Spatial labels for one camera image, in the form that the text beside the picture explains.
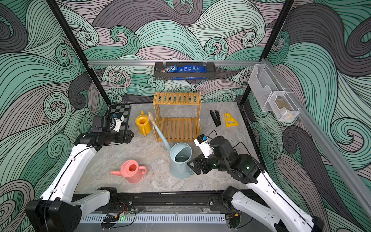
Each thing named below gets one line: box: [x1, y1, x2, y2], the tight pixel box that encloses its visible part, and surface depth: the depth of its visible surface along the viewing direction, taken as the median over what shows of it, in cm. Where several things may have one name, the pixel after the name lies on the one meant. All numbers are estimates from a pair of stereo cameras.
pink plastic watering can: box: [110, 159, 148, 184], surface depth 76 cm
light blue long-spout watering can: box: [147, 111, 195, 180], surface depth 76 cm
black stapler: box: [209, 110, 222, 128], surface depth 112 cm
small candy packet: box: [159, 64, 178, 73], surface depth 94 cm
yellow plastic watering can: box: [135, 110, 153, 137], surface depth 97 cm
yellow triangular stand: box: [224, 112, 240, 128], surface depth 109 cm
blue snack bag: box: [176, 64, 207, 73], surface depth 94 cm
